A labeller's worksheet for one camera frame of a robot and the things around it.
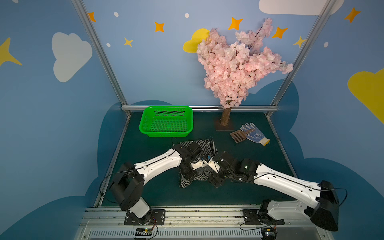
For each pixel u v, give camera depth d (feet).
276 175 1.58
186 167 2.26
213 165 2.13
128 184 1.41
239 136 3.55
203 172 2.62
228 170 1.88
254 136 3.54
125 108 3.77
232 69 2.32
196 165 2.42
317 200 1.33
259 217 2.21
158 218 2.45
